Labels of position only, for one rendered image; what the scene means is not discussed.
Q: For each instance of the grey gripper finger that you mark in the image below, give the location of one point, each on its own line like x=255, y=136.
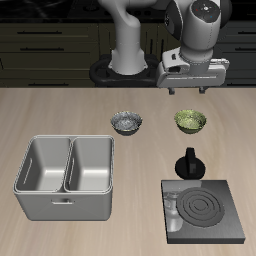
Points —
x=202, y=90
x=171, y=91

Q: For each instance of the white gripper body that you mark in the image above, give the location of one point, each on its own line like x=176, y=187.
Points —
x=196, y=74

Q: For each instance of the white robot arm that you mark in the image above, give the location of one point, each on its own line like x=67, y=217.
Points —
x=128, y=43

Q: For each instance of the green bowl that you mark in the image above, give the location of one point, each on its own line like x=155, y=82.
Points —
x=190, y=121

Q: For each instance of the grey bowl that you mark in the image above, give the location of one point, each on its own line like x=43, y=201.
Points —
x=126, y=122

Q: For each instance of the round black stove knob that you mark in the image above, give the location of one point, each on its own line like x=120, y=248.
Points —
x=190, y=165

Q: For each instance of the dark grey stove plate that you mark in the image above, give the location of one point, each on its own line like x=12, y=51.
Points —
x=201, y=210

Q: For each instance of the dark kitchen cupboards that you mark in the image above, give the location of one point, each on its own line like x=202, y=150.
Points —
x=46, y=50

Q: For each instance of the white two-bin basket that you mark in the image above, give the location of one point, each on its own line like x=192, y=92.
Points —
x=63, y=178

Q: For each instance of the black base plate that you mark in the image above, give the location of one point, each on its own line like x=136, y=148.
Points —
x=100, y=74

